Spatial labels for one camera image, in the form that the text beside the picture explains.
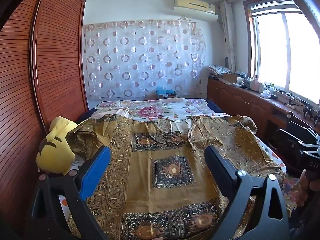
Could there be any wall air conditioner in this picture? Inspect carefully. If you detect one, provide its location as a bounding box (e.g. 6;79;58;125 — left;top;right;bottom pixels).
173;0;219;22

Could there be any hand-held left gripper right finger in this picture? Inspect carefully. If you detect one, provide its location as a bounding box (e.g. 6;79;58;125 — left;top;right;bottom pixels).
204;145;290;240

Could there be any orange fruit print sheet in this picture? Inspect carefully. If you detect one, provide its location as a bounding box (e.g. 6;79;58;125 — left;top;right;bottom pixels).
59;112;287;215

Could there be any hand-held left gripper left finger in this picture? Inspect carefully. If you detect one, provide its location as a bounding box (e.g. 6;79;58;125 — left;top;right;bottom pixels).
31;145;112;240

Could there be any yellow plush toy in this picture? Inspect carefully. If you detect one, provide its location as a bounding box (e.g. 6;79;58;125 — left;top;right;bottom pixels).
36;116;84;177

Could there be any circle patterned sheer curtain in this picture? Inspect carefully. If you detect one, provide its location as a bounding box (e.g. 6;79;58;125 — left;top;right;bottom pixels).
82;19;207;100

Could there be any stack of folded cloths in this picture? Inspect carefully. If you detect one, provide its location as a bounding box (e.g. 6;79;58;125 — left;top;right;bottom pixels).
208;65;232;77

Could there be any wooden slatted wardrobe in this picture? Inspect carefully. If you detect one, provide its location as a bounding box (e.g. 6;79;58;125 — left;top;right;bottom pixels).
0;0;89;240

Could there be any open cardboard box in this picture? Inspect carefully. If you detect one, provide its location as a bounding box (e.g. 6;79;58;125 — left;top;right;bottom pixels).
222;73;242;85

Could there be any floral blanket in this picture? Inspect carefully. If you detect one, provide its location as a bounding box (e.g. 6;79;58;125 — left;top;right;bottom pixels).
96;97;215;120

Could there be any long wooden cabinet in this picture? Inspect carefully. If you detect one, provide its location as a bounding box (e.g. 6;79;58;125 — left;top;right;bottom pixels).
207;76;320;140

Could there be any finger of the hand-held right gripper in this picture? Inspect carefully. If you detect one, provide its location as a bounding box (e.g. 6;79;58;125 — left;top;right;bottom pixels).
271;129;304;167
287;121;320;144

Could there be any wooden framed window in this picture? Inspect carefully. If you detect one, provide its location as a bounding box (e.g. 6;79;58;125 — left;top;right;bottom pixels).
244;0;320;110

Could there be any blue topped cardboard box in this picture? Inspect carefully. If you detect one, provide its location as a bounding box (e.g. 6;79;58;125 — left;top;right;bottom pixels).
156;87;177;99

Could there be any golden sunflower patterned shirt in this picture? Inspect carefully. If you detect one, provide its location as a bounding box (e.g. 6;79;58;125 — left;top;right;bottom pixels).
66;115;287;240

